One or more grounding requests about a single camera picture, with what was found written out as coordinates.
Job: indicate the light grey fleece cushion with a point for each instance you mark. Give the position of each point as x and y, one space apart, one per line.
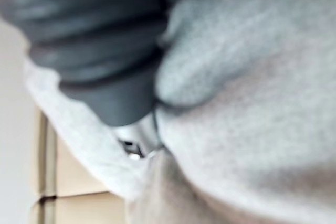
236 129

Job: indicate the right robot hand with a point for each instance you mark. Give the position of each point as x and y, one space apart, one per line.
89 37

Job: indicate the beige wooden cabinet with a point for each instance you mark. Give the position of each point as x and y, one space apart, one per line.
71 182

